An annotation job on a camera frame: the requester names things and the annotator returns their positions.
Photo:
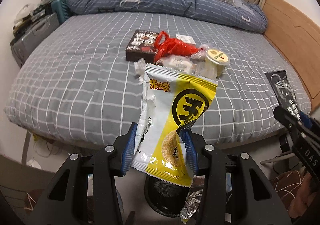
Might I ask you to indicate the teal suitcase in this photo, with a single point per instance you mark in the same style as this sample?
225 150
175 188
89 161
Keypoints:
62 10

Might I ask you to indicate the blue striped duvet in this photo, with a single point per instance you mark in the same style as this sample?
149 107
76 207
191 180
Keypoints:
242 15

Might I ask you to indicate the person's right hand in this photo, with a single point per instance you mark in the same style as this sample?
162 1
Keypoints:
304 196

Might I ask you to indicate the grey suitcase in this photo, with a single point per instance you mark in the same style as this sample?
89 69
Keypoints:
22 47

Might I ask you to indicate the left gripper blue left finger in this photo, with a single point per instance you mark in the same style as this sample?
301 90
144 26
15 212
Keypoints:
129 149

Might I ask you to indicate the wooden headboard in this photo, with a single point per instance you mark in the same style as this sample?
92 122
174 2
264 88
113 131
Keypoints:
296 37

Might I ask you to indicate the black snack sachet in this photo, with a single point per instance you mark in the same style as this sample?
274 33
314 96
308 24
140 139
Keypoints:
284 92

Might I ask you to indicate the black trash bin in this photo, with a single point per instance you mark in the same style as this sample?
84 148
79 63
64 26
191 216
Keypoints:
172 200

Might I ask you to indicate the white earphone box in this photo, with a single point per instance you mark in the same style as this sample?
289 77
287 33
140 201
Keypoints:
186 39

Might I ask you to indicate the clear plastic bag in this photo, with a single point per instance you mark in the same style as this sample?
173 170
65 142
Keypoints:
201 54

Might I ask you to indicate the red plastic bag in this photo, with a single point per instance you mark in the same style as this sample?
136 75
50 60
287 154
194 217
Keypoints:
167 46

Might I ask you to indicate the wooden bed frame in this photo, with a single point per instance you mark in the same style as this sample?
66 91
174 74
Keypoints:
91 146

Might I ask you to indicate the white tissue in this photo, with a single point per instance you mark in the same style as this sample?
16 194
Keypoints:
140 67

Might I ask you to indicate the grey checked bed sheet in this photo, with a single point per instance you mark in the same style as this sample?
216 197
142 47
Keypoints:
78 87

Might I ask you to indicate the dark brown cookie box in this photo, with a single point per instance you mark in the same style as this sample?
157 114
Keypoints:
142 46

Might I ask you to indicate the clutter pile on suitcases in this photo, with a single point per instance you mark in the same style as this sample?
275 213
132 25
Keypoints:
29 15

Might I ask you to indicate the clear bubble wrap roll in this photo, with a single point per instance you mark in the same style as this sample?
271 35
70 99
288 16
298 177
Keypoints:
206 69

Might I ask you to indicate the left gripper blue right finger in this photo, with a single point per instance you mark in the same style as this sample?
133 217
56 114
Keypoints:
190 151

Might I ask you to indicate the yellow white rice cracker bag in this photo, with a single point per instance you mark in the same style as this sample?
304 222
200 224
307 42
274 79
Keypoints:
170 100

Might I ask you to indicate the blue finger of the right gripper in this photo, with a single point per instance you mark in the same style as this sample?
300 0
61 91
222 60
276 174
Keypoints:
309 122
288 120

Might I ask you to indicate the white cotton pad pouch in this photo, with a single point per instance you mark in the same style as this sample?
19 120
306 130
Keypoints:
180 63

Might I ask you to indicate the yellow yogurt cup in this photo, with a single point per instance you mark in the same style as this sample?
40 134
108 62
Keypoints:
217 59

